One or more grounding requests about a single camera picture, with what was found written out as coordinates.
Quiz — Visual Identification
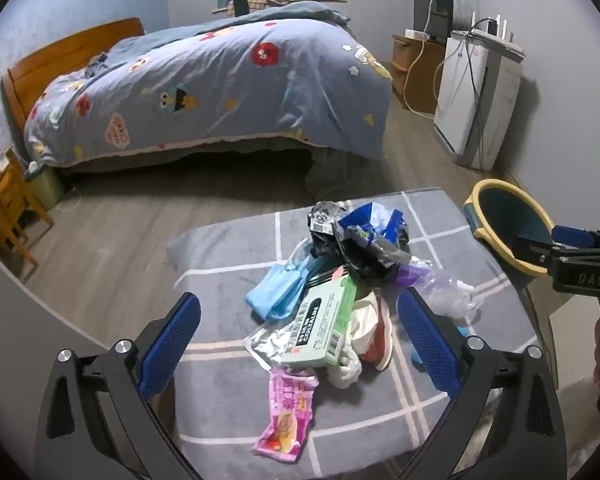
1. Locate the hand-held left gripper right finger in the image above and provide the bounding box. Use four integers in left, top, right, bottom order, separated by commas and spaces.
396, 286, 568, 480

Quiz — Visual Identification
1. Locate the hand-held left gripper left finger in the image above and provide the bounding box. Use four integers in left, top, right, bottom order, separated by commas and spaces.
34, 291, 204, 480

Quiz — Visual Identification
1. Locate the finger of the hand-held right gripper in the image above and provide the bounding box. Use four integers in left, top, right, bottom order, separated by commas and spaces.
551, 225, 600, 252
514, 234, 563, 275

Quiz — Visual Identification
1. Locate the clear plastic bag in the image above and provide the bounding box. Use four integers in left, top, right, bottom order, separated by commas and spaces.
415, 260, 482, 322

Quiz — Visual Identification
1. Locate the blue bin with yellow rim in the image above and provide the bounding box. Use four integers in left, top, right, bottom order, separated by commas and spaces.
462, 179, 558, 281

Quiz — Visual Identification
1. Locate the orange and white wrapper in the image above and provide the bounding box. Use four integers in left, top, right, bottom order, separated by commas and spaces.
350, 291, 395, 373

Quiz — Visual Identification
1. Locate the purple plastic wrapper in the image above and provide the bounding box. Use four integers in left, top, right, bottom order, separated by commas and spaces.
392, 259, 433, 293

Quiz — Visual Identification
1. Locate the white plastic bag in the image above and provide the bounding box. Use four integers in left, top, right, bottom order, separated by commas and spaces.
326, 347, 365, 390

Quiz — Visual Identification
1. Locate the silver foil pouch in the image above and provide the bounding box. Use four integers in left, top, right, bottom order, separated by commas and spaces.
243, 321, 293, 372

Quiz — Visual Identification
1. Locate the blue and black snack bag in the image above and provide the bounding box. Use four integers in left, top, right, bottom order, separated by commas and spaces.
331, 201, 412, 281

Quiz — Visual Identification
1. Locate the green cardboard box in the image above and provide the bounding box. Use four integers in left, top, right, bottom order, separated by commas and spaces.
279, 276, 359, 368

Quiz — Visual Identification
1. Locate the pink snack wrapper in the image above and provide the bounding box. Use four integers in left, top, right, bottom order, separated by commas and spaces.
251, 366, 320, 463

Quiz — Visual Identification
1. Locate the black and silver wrapper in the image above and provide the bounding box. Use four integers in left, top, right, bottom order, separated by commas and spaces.
307, 200, 353, 261

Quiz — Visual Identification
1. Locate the grey checked mat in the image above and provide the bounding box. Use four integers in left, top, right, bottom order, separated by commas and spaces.
166, 187, 538, 480

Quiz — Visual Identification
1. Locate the white air purifier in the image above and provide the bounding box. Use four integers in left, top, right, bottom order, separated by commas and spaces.
433, 30, 525, 170

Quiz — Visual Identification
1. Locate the light green waste bin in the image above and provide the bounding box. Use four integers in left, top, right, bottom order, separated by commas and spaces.
24, 162, 66, 211

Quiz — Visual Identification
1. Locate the wooden cabinet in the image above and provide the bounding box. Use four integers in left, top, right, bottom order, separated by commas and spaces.
391, 34, 448, 115

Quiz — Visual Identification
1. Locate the wooden chair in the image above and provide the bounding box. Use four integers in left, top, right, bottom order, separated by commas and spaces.
0, 147, 56, 271

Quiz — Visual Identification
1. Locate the white router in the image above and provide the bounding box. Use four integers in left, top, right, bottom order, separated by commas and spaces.
469, 10, 512, 38

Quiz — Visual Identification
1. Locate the bed with blue duvet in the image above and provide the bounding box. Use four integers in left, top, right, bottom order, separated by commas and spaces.
22, 1, 393, 168

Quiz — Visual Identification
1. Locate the black monitor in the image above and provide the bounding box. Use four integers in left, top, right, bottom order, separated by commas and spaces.
413, 0, 455, 41

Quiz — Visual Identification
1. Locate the wooden headboard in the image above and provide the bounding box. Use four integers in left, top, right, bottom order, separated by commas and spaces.
0, 17, 146, 133

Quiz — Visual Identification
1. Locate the white cable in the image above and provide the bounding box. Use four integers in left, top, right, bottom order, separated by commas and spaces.
402, 0, 443, 113

